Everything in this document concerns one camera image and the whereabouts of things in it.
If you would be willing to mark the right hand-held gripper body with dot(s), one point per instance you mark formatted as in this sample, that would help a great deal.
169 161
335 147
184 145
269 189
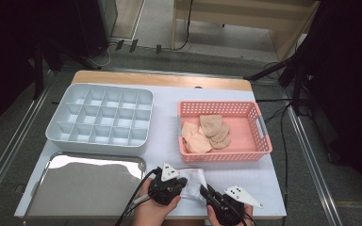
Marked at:
229 210

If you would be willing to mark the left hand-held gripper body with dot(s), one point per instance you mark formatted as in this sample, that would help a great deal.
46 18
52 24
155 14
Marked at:
163 188

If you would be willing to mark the white sock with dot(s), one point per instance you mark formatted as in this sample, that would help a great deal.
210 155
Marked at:
191 193
196 177

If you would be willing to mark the pink perforated plastic basket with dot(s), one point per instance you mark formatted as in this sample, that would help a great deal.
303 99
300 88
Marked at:
242 132

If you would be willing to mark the grey divided organizer box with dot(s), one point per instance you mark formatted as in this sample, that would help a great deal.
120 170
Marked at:
100 106

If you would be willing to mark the person's right hand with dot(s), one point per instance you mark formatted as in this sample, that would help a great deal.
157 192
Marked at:
248 216

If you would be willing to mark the person's left hand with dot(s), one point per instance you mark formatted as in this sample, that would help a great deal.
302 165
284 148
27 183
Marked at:
152 215

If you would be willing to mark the shiny metal tray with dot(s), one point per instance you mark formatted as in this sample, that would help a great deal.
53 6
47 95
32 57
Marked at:
85 188

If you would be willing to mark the black metal stand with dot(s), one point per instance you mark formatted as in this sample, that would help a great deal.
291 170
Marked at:
38 69
270 69

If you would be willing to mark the dark curtain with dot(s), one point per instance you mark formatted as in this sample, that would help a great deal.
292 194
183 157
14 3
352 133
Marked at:
352 94
6 62

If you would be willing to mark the light wooden cabinet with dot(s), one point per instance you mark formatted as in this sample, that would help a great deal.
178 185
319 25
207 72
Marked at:
232 15

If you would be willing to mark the dark cabinet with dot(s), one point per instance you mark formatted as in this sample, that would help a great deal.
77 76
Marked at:
91 25

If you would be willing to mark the metal floor rail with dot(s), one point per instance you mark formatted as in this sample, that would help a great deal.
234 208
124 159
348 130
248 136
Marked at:
10 150
310 157

